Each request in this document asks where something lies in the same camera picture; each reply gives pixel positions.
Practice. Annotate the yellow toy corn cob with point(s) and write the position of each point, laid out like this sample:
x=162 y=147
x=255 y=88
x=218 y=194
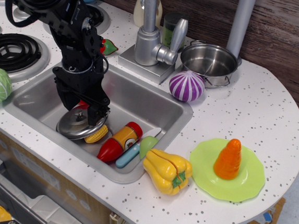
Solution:
x=95 y=137

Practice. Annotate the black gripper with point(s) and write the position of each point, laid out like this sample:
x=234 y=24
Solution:
x=87 y=86

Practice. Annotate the front left stove burner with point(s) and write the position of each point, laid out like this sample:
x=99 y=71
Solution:
x=22 y=56

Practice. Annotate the rear right stove burner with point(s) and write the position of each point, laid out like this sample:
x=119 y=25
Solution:
x=100 y=18

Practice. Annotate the grey vertical post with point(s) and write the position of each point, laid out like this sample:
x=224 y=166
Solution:
x=241 y=20

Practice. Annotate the red toy apple slice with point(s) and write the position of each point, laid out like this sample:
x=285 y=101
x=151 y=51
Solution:
x=83 y=104

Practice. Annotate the yellow toy bell pepper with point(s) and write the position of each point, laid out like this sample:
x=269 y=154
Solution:
x=169 y=173

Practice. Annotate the red orange toy bottle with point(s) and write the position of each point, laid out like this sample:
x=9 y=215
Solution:
x=122 y=140

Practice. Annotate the metal sink basin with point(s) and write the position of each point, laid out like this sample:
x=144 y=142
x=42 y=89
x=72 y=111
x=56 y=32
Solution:
x=38 y=105

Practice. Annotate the light green plate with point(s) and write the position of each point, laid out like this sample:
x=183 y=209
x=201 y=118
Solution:
x=248 y=183

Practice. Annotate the cream toy bottle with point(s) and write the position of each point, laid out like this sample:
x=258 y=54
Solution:
x=139 y=13

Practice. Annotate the green toy lime half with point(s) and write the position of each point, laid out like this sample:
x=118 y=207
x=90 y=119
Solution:
x=146 y=144

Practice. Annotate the green spice jar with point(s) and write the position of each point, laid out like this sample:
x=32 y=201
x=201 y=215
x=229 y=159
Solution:
x=170 y=21

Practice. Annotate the purple striped toy onion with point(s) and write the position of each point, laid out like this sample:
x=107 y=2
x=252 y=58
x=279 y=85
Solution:
x=186 y=86

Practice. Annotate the stainless steel pot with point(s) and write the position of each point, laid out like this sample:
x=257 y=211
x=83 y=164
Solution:
x=213 y=63

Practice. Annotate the blue handled toy knife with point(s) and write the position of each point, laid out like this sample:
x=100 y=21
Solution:
x=133 y=151

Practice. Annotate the silver toy faucet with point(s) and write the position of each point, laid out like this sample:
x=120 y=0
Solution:
x=150 y=58

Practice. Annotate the metal pot lid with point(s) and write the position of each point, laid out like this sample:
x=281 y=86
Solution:
x=74 y=124

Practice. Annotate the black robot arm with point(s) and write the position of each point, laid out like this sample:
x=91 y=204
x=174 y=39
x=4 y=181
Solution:
x=71 y=27

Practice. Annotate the oven door handle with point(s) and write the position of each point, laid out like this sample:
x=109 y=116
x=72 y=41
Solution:
x=19 y=192

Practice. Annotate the orange toy carrot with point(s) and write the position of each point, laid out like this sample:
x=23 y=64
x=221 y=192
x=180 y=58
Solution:
x=228 y=161

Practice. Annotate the red toy chili pepper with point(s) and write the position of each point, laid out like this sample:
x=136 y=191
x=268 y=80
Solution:
x=108 y=47

